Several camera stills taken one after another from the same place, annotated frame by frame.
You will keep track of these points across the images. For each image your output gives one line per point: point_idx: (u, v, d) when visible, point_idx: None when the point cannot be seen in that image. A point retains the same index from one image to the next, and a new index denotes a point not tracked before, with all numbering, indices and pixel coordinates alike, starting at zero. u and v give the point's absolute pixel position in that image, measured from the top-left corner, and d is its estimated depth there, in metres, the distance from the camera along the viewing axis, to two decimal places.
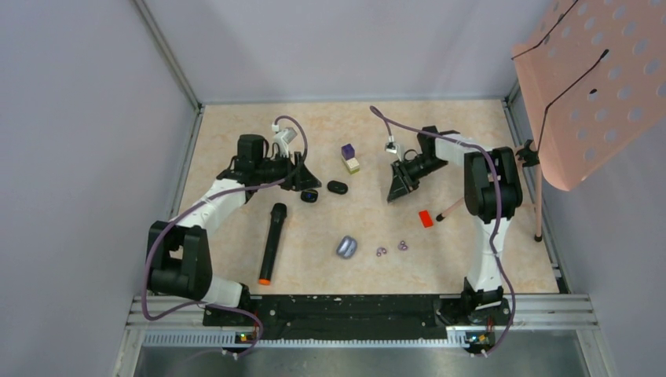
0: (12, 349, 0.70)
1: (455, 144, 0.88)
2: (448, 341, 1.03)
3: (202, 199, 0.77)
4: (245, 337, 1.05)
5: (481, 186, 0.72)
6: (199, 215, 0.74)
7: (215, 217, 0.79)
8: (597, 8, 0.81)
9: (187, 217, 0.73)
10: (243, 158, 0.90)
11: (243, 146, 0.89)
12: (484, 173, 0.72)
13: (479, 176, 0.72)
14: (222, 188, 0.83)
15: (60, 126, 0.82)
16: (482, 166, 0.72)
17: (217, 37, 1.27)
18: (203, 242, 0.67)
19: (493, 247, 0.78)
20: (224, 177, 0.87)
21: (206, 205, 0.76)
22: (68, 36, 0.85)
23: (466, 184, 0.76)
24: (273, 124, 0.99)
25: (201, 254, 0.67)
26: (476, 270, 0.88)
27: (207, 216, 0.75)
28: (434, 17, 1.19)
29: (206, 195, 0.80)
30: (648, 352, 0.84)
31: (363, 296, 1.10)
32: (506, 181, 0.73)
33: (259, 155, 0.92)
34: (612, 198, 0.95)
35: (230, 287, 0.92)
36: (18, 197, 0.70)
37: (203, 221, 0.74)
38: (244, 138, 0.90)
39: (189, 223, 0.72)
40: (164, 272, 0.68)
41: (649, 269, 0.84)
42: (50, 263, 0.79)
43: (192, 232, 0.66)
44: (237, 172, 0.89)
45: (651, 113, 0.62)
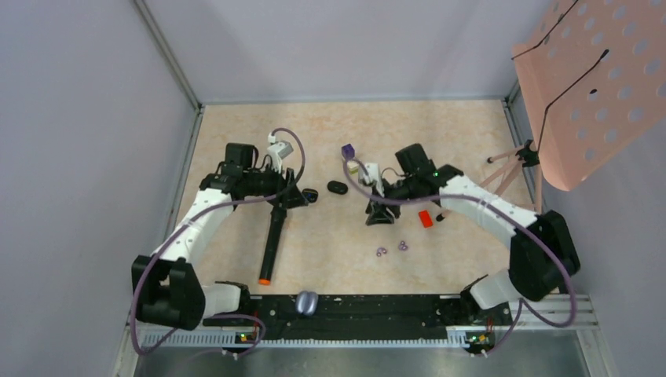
0: (12, 349, 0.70)
1: (477, 203, 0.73)
2: (448, 342, 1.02)
3: (183, 224, 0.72)
4: (245, 337, 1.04)
5: (544, 274, 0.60)
6: (183, 243, 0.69)
7: (201, 239, 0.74)
8: (597, 8, 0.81)
9: (170, 247, 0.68)
10: (232, 163, 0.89)
11: (232, 152, 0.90)
12: (539, 255, 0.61)
13: (538, 261, 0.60)
14: (206, 202, 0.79)
15: (61, 125, 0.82)
16: (536, 248, 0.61)
17: (217, 38, 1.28)
18: (191, 275, 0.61)
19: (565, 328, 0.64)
20: (207, 186, 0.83)
21: (188, 230, 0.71)
22: (69, 37, 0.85)
23: (516, 265, 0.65)
24: (270, 136, 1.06)
25: (190, 287, 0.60)
26: (487, 294, 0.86)
27: (192, 242, 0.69)
28: (433, 17, 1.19)
29: (187, 217, 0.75)
30: (649, 353, 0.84)
31: (363, 297, 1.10)
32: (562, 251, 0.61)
33: (247, 162, 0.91)
34: (613, 198, 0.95)
35: (228, 290, 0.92)
36: (19, 197, 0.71)
37: (188, 249, 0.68)
38: (233, 145, 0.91)
39: (173, 255, 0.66)
40: (155, 305, 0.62)
41: (649, 269, 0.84)
42: (51, 262, 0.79)
43: (177, 268, 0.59)
44: (221, 177, 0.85)
45: (650, 113, 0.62)
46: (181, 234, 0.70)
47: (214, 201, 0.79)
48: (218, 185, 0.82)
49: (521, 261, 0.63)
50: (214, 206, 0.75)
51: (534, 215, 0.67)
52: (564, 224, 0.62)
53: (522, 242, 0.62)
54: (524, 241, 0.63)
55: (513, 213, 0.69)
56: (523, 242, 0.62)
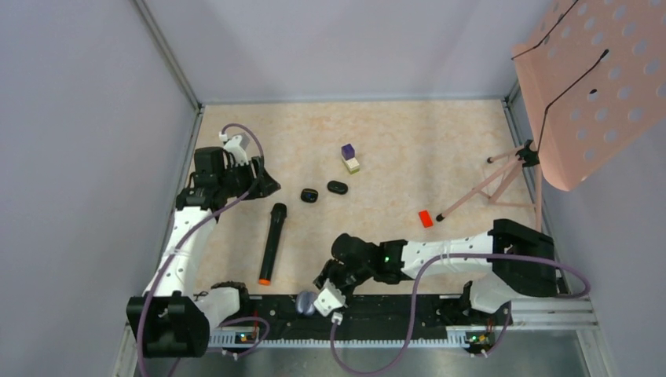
0: (14, 347, 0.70)
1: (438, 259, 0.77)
2: (448, 342, 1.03)
3: (169, 254, 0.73)
4: (245, 337, 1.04)
5: (543, 276, 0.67)
6: (173, 275, 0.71)
7: (192, 265, 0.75)
8: (597, 7, 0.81)
9: (161, 280, 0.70)
10: (203, 172, 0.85)
11: (201, 160, 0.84)
12: (524, 267, 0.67)
13: (535, 271, 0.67)
14: (188, 223, 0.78)
15: (60, 123, 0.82)
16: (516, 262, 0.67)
17: (217, 38, 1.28)
18: (190, 306, 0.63)
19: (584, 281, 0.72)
20: (184, 205, 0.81)
21: (177, 260, 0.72)
22: (68, 35, 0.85)
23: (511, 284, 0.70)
24: (221, 134, 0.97)
25: (192, 317, 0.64)
26: (489, 301, 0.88)
27: (183, 272, 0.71)
28: (433, 18, 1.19)
29: (171, 245, 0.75)
30: (649, 353, 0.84)
31: (363, 297, 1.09)
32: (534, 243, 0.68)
33: (220, 167, 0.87)
34: (612, 198, 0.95)
35: (227, 298, 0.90)
36: (19, 195, 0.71)
37: (180, 280, 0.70)
38: (200, 153, 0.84)
39: (167, 290, 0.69)
40: (159, 338, 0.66)
41: (650, 269, 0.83)
42: (51, 261, 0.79)
43: (175, 302, 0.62)
44: (197, 191, 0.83)
45: (651, 113, 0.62)
46: (170, 265, 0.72)
47: (194, 221, 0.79)
48: (195, 200, 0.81)
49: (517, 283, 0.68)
50: (193, 228, 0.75)
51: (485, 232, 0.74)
52: (514, 224, 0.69)
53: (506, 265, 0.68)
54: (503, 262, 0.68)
55: (472, 247, 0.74)
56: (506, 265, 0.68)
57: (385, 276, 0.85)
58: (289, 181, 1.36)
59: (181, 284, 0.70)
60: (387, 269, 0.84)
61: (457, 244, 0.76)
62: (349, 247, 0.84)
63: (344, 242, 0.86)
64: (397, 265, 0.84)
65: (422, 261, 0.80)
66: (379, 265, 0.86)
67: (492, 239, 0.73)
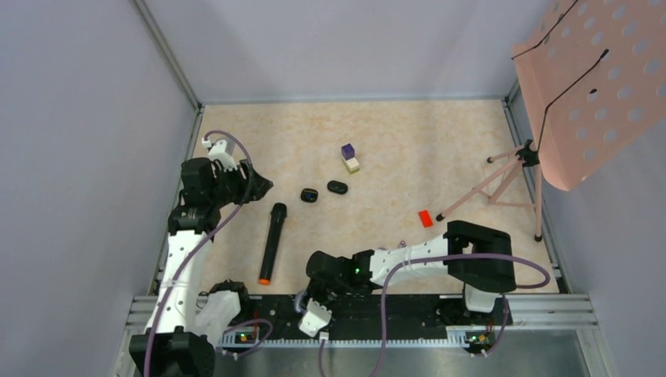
0: (15, 346, 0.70)
1: (403, 266, 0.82)
2: (448, 341, 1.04)
3: (167, 287, 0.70)
4: (245, 337, 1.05)
5: (501, 272, 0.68)
6: (174, 308, 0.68)
7: (192, 295, 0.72)
8: (597, 7, 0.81)
9: (162, 316, 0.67)
10: (192, 189, 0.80)
11: (188, 177, 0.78)
12: (477, 265, 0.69)
13: (492, 267, 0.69)
14: (184, 250, 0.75)
15: (60, 122, 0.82)
16: (469, 261, 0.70)
17: (217, 38, 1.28)
18: (194, 338, 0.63)
19: (547, 283, 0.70)
20: (177, 228, 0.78)
21: (176, 292, 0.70)
22: (68, 34, 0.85)
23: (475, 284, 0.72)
24: (203, 140, 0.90)
25: (197, 347, 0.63)
26: (484, 301, 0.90)
27: (183, 305, 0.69)
28: (433, 18, 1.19)
29: (169, 276, 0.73)
30: (649, 353, 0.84)
31: (363, 297, 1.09)
32: (488, 239, 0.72)
33: (209, 181, 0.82)
34: (612, 197, 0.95)
35: (227, 305, 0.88)
36: (20, 195, 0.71)
37: (181, 313, 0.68)
38: (186, 170, 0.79)
39: (168, 326, 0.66)
40: (166, 368, 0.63)
41: (649, 269, 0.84)
42: (52, 260, 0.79)
43: (179, 337, 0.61)
44: (188, 210, 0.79)
45: (652, 113, 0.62)
46: (170, 298, 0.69)
47: (189, 246, 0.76)
48: (189, 222, 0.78)
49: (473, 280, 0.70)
50: (189, 256, 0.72)
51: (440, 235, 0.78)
52: (466, 225, 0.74)
53: (459, 266, 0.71)
54: (457, 264, 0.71)
55: (430, 250, 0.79)
56: (459, 267, 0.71)
57: (357, 286, 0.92)
58: (289, 181, 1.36)
59: (182, 318, 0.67)
60: (358, 279, 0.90)
61: (415, 250, 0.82)
62: (322, 265, 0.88)
63: (315, 261, 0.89)
64: (367, 276, 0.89)
65: (387, 269, 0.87)
66: (352, 276, 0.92)
67: (449, 242, 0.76)
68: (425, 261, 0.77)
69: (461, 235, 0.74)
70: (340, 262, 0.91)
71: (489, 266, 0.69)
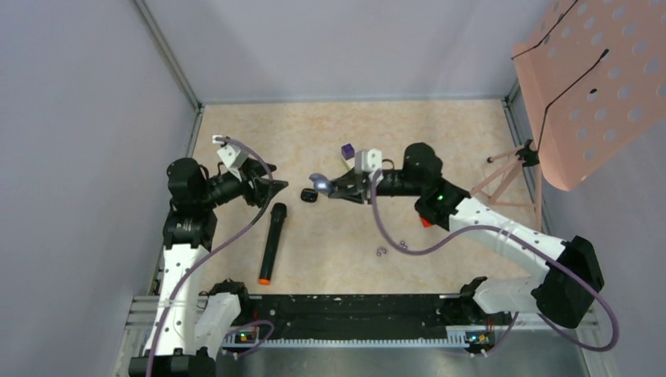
0: (16, 345, 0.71)
1: (496, 232, 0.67)
2: (448, 341, 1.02)
3: (164, 307, 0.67)
4: (245, 337, 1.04)
5: (577, 311, 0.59)
6: (173, 329, 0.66)
7: (191, 312, 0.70)
8: (598, 7, 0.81)
9: (161, 336, 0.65)
10: (181, 199, 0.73)
11: (175, 192, 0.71)
12: (575, 290, 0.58)
13: (576, 303, 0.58)
14: (179, 265, 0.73)
15: (60, 124, 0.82)
16: (570, 283, 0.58)
17: (217, 37, 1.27)
18: (195, 359, 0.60)
19: (608, 348, 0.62)
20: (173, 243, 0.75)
21: (173, 312, 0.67)
22: (68, 34, 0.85)
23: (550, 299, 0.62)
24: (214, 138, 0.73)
25: (199, 367, 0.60)
26: (493, 301, 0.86)
27: (181, 325, 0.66)
28: (433, 17, 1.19)
29: (166, 294, 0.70)
30: (649, 353, 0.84)
31: (363, 296, 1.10)
32: (590, 276, 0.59)
33: (200, 187, 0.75)
34: (612, 197, 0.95)
35: (228, 309, 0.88)
36: (20, 195, 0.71)
37: (180, 334, 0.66)
38: (173, 181, 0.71)
39: (167, 348, 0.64)
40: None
41: (650, 270, 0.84)
42: (53, 258, 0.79)
43: (178, 359, 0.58)
44: (184, 221, 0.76)
45: (652, 112, 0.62)
46: (168, 318, 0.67)
47: (186, 262, 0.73)
48: (184, 234, 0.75)
49: (555, 296, 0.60)
50: (187, 273, 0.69)
51: (561, 242, 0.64)
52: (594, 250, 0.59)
53: (558, 277, 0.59)
54: (558, 273, 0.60)
55: (539, 242, 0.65)
56: (559, 278, 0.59)
57: (429, 210, 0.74)
58: (289, 181, 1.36)
59: (181, 339, 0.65)
60: (437, 205, 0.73)
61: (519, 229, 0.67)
62: (426, 159, 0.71)
63: (425, 152, 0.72)
64: (448, 208, 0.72)
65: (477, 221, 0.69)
66: (432, 199, 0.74)
67: (565, 251, 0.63)
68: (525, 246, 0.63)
69: (578, 253, 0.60)
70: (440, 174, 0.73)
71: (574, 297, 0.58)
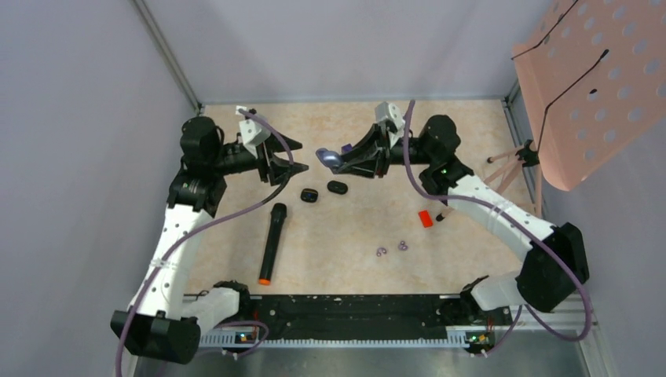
0: (16, 345, 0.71)
1: (489, 209, 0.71)
2: (448, 342, 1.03)
3: (155, 267, 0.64)
4: (245, 337, 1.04)
5: (556, 293, 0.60)
6: (159, 290, 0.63)
7: (181, 278, 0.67)
8: (597, 7, 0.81)
9: (146, 296, 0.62)
10: (193, 159, 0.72)
11: (189, 148, 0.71)
12: (555, 269, 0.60)
13: (555, 283, 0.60)
14: (178, 227, 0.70)
15: (61, 126, 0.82)
16: (551, 262, 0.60)
17: (217, 38, 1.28)
18: (175, 324, 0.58)
19: (580, 337, 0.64)
20: (177, 202, 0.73)
21: (163, 273, 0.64)
22: (68, 37, 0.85)
23: (528, 279, 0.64)
24: (238, 107, 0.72)
25: (178, 333, 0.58)
26: (490, 297, 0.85)
27: (169, 287, 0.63)
28: (433, 18, 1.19)
29: (159, 254, 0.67)
30: (649, 355, 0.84)
31: (363, 297, 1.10)
32: (575, 264, 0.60)
33: (214, 150, 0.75)
34: (612, 197, 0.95)
35: (227, 300, 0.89)
36: (21, 196, 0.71)
37: (166, 296, 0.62)
38: (187, 138, 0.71)
39: (151, 309, 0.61)
40: (146, 344, 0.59)
41: (650, 271, 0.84)
42: (53, 260, 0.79)
43: (158, 323, 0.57)
44: (191, 182, 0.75)
45: (652, 112, 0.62)
46: (156, 278, 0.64)
47: (185, 225, 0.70)
48: (188, 195, 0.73)
49: (534, 276, 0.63)
50: (184, 236, 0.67)
51: (551, 227, 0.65)
52: (580, 236, 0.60)
53: (538, 257, 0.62)
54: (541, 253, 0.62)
55: (528, 222, 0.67)
56: (539, 257, 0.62)
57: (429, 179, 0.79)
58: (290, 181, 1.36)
59: (166, 302, 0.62)
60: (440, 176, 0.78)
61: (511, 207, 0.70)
62: (446, 135, 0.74)
63: (447, 127, 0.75)
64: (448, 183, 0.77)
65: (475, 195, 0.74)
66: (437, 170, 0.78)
67: (550, 235, 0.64)
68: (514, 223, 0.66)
69: (565, 239, 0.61)
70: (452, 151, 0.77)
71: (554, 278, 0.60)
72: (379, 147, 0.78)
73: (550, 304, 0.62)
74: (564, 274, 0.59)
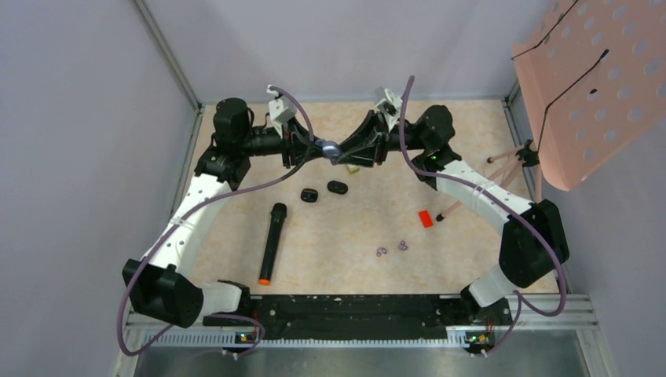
0: (16, 347, 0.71)
1: (472, 188, 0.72)
2: (448, 341, 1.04)
3: (173, 224, 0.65)
4: (245, 337, 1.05)
5: (531, 265, 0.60)
6: (174, 246, 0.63)
7: (195, 239, 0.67)
8: (598, 7, 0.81)
9: (160, 249, 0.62)
10: (223, 137, 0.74)
11: (220, 125, 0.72)
12: (532, 243, 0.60)
13: (530, 258, 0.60)
14: (201, 192, 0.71)
15: (61, 126, 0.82)
16: (527, 236, 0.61)
17: (217, 38, 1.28)
18: (183, 280, 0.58)
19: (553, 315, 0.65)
20: (203, 173, 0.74)
21: (180, 231, 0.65)
22: (68, 37, 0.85)
23: (507, 253, 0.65)
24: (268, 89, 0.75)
25: (183, 294, 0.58)
26: (488, 294, 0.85)
27: (184, 245, 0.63)
28: (433, 17, 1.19)
29: (179, 214, 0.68)
30: (649, 356, 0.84)
31: (363, 296, 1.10)
32: (553, 239, 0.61)
33: (243, 129, 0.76)
34: (612, 197, 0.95)
35: (228, 294, 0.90)
36: (20, 196, 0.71)
37: (179, 253, 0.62)
38: (220, 115, 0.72)
39: (163, 261, 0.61)
40: (151, 301, 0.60)
41: (650, 271, 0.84)
42: (53, 261, 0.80)
43: (168, 275, 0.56)
44: (218, 157, 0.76)
45: (652, 113, 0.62)
46: (173, 234, 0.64)
47: (209, 192, 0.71)
48: (215, 169, 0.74)
49: (511, 249, 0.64)
50: (206, 201, 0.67)
51: (529, 203, 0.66)
52: (558, 211, 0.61)
53: (514, 229, 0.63)
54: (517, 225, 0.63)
55: (508, 199, 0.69)
56: (514, 229, 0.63)
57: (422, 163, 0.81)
58: (290, 181, 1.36)
59: (178, 258, 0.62)
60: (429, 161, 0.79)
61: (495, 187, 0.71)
62: (442, 126, 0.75)
63: (443, 119, 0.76)
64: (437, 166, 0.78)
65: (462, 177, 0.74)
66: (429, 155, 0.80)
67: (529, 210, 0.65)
68: (494, 199, 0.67)
69: (543, 216, 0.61)
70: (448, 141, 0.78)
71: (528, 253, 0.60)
72: (378, 132, 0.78)
73: (527, 276, 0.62)
74: (542, 250, 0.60)
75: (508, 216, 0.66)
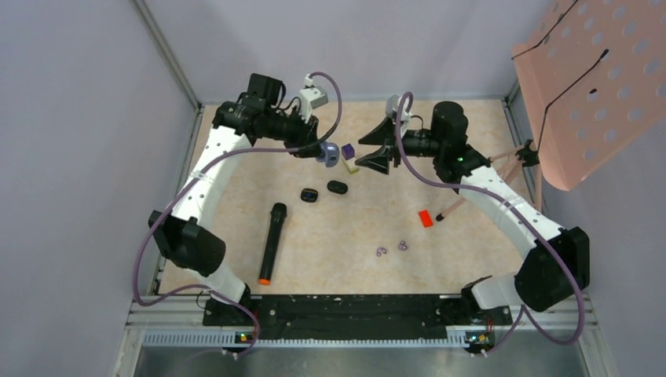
0: (15, 348, 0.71)
1: (499, 202, 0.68)
2: (448, 341, 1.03)
3: (193, 177, 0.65)
4: (245, 337, 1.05)
5: (550, 293, 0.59)
6: (195, 199, 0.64)
7: (215, 193, 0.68)
8: (597, 7, 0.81)
9: (181, 203, 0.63)
10: (253, 95, 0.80)
11: (256, 82, 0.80)
12: (554, 272, 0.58)
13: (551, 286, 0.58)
14: (219, 145, 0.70)
15: (60, 126, 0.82)
16: (551, 264, 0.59)
17: (217, 37, 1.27)
18: (203, 232, 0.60)
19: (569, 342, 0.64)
20: (221, 123, 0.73)
21: (199, 184, 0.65)
22: (67, 37, 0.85)
23: (528, 274, 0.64)
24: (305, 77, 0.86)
25: (204, 243, 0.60)
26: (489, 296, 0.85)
27: (204, 199, 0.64)
28: (434, 17, 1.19)
29: (198, 166, 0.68)
30: (649, 356, 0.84)
31: (363, 296, 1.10)
32: (576, 269, 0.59)
33: (272, 99, 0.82)
34: (612, 196, 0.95)
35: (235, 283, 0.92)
36: (20, 196, 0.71)
37: (200, 206, 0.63)
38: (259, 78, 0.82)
39: (184, 214, 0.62)
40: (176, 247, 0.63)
41: (650, 271, 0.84)
42: (52, 261, 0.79)
43: (190, 226, 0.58)
44: (236, 109, 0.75)
45: (652, 113, 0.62)
46: (193, 188, 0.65)
47: (227, 145, 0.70)
48: (232, 119, 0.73)
49: (533, 274, 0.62)
50: (225, 154, 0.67)
51: (558, 229, 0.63)
52: (587, 243, 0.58)
53: (540, 256, 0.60)
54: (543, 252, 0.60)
55: (536, 221, 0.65)
56: (541, 256, 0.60)
57: (445, 168, 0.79)
58: (290, 181, 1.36)
59: (199, 211, 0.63)
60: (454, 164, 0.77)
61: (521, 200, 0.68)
62: (455, 117, 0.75)
63: (455, 111, 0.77)
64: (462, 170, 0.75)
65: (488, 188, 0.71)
66: (452, 158, 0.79)
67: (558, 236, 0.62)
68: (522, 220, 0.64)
69: (571, 243, 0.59)
70: (463, 137, 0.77)
71: (550, 281, 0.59)
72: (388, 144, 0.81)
73: (545, 302, 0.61)
74: (563, 276, 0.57)
75: (536, 241, 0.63)
